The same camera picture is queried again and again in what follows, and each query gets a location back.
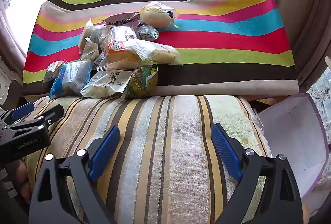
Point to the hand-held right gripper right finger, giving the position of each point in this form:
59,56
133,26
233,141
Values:
225,151

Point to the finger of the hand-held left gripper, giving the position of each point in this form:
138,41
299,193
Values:
53,112
23,111

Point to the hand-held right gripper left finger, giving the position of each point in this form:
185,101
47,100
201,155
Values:
104,154

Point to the blue and white snack packet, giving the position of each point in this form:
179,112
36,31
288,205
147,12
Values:
69,79

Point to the grey and yellow snack packet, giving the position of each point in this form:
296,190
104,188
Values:
53,68

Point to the white packet with black print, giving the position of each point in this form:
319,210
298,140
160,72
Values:
106,84

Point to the plain white snack packet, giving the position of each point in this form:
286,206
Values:
90,50

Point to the green snack packet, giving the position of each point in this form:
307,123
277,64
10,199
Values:
143,81

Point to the bread packet with orange label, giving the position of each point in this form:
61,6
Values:
121,53

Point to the clear packet with dark filling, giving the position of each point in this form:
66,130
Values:
99,32

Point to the pink snack packet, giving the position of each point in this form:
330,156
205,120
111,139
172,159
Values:
121,21

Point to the long bread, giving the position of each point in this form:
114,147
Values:
160,53

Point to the small white blue packet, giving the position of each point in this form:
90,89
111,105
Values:
146,32

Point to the round bun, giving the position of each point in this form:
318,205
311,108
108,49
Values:
157,16

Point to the person's left hand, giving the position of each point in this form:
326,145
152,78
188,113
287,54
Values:
22,178

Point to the white carved furniture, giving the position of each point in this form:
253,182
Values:
9,81

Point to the pink-brown curtain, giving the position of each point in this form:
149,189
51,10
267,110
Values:
297,6
10,37

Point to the colourful striped tablecloth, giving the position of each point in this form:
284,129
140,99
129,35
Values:
219,40

